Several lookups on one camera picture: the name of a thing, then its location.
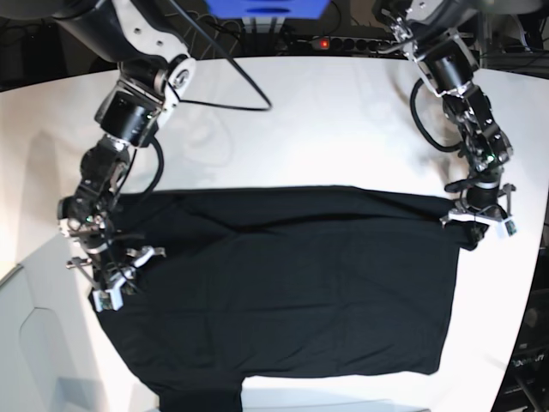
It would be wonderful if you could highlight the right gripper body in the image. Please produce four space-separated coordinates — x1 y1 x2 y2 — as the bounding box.
63 231 166 294

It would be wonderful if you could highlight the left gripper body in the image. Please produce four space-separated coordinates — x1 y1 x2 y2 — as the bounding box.
440 181 515 228

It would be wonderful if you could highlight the black T-shirt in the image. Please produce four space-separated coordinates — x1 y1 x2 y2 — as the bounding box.
98 187 466 411

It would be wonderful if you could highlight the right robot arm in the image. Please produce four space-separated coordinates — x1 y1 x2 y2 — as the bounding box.
53 1 196 296

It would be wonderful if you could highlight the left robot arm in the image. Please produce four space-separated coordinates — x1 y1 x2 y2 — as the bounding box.
372 1 517 239

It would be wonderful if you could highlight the black power strip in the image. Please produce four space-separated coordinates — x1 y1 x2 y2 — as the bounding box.
282 36 407 57

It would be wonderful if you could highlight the blue box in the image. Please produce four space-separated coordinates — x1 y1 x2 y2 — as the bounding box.
205 0 330 20

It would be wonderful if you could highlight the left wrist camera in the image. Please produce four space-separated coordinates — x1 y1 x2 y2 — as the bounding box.
496 217 517 239

